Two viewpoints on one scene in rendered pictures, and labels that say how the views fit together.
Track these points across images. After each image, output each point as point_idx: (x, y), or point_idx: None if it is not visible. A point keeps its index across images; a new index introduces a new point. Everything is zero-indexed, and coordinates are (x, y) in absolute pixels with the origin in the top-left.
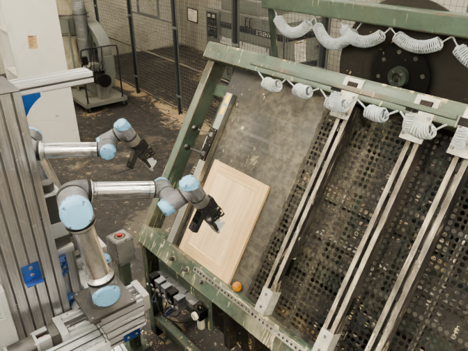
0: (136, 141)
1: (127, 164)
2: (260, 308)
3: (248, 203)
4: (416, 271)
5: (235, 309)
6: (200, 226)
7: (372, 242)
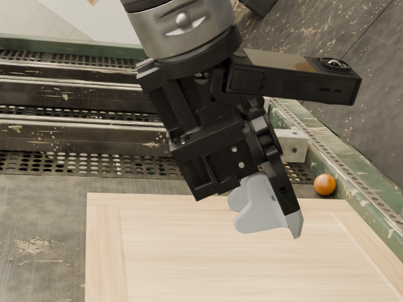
0: (169, 0)
1: (343, 68)
2: (297, 133)
3: (156, 214)
4: (100, 66)
5: (352, 165)
6: (327, 293)
7: (92, 82)
